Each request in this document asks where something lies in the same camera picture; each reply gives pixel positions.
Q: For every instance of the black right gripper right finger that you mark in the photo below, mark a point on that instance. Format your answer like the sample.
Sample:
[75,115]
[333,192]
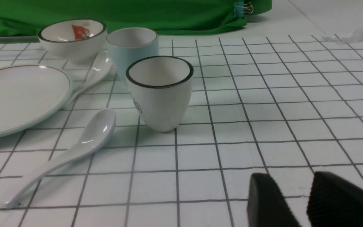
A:
[334,202]

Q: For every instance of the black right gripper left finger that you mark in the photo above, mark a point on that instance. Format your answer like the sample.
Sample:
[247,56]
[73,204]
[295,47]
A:
[266,205]

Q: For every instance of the white ceramic spoon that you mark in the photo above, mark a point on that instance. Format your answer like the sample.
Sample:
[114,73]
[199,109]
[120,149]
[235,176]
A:
[96,134]
[100,69]

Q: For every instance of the light blue ceramic cup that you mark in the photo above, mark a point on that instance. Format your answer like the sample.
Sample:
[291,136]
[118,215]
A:
[129,45]

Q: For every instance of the white grid tablecloth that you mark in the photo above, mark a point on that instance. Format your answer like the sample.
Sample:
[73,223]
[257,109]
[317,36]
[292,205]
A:
[287,106]

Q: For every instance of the white cup black rim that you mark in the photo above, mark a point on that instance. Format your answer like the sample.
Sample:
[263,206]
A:
[161,88]

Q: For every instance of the blue binder clip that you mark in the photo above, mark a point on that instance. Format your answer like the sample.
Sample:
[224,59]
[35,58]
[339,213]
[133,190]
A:
[242,8]

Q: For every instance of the white bowl with red picture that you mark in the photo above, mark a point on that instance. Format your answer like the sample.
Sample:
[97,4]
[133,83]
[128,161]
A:
[76,40]

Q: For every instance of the light blue large plate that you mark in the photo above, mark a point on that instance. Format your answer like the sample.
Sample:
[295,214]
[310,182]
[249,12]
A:
[29,94]

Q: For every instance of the green backdrop cloth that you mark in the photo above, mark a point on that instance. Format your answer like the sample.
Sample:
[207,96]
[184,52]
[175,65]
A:
[167,17]

